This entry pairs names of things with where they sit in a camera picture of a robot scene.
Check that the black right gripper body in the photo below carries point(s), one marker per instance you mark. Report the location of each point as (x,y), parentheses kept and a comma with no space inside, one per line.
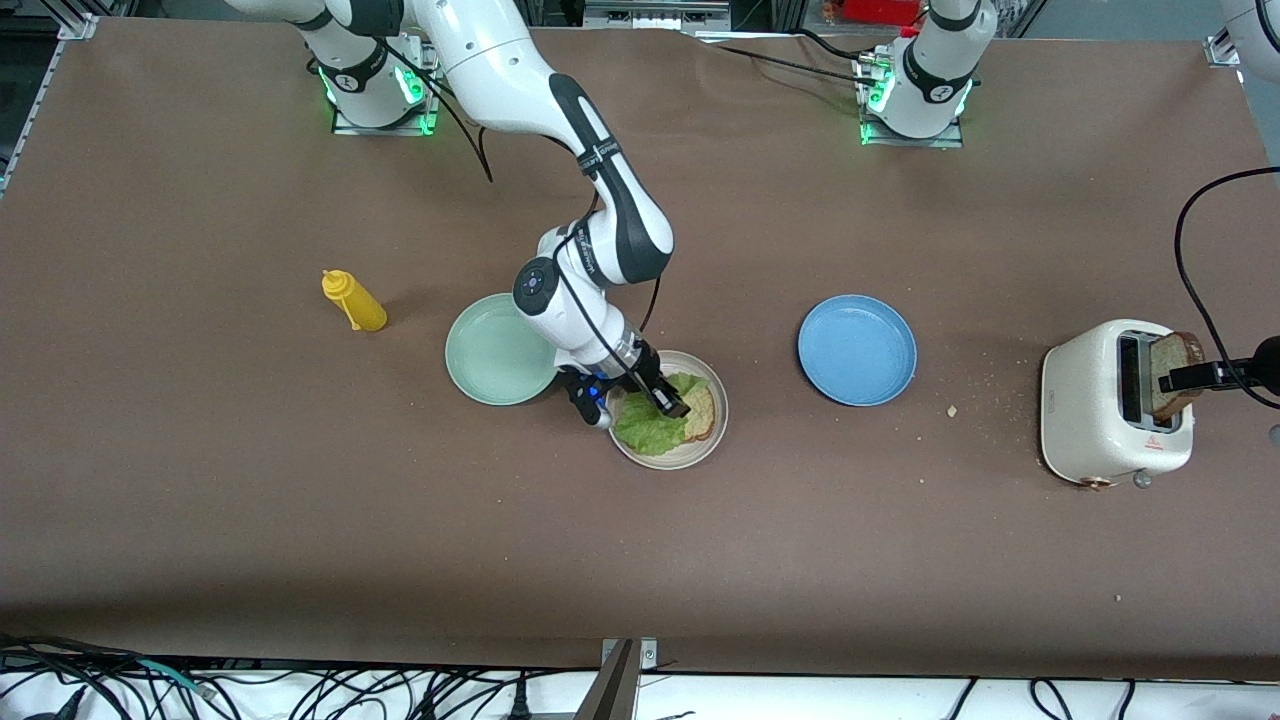
(651,378)

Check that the brown toasted bread slice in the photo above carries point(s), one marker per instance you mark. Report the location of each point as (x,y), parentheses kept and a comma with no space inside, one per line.
(703,415)
(1172,350)

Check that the green lettuce leaf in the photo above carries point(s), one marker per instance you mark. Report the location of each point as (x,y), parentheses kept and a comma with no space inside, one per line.
(640,435)

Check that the yellow squeeze bottle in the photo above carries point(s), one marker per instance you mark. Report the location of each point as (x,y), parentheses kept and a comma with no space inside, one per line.
(365,310)

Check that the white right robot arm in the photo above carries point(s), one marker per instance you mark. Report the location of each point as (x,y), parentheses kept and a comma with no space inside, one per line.
(480,60)

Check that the beige plate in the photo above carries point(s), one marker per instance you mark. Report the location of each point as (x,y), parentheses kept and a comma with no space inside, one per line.
(665,463)

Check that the mint green plate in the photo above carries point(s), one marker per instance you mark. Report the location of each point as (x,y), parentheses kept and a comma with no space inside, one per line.
(485,355)

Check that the blue plate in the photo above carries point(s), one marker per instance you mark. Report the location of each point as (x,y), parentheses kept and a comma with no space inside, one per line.
(857,350)

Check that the white toaster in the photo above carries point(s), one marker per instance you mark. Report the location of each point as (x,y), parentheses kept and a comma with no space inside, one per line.
(1085,400)

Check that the brown table cover sheet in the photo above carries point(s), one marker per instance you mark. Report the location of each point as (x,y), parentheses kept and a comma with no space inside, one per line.
(640,560)

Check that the aluminium profile bar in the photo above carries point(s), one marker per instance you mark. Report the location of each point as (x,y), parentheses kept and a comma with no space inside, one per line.
(612,695)

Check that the aluminium corner profile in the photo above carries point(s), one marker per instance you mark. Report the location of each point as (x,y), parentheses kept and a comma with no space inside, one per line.
(1218,52)

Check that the black power plug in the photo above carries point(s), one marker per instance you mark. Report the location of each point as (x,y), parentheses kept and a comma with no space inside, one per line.
(519,705)

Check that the red box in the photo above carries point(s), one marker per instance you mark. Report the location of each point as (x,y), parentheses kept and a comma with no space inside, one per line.
(880,10)

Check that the small metal bracket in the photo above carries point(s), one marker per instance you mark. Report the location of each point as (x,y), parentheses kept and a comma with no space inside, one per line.
(648,655)

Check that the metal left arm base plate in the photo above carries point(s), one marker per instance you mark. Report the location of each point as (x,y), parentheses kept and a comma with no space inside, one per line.
(915,142)

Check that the silver frame rail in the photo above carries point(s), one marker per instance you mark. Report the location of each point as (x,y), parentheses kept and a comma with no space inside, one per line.
(655,12)

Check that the metal corner bracket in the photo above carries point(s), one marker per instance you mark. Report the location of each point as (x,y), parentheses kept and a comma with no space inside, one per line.
(78,28)

